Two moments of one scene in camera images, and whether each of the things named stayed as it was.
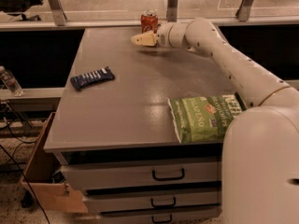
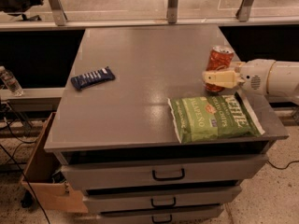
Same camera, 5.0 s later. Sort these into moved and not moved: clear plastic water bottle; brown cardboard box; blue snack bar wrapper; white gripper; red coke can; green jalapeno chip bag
Moved: white gripper; red coke can
Not moved: brown cardboard box; clear plastic water bottle; green jalapeno chip bag; blue snack bar wrapper
